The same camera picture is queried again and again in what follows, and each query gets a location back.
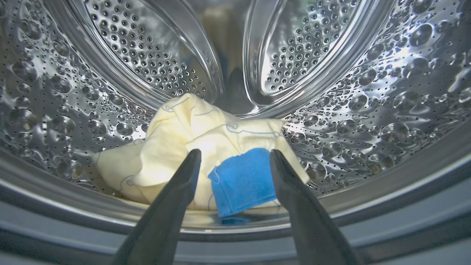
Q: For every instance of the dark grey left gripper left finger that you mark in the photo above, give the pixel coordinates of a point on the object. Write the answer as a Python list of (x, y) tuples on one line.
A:
[(162, 221)]

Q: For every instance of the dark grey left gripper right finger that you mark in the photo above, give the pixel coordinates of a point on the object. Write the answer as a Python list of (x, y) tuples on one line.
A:
[(309, 228)]

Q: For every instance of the cream garment with blue patch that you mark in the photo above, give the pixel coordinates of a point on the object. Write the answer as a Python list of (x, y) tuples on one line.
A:
[(220, 132)]

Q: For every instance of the white front-load washing machine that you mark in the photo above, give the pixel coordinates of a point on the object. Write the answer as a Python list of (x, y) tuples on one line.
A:
[(368, 92)]

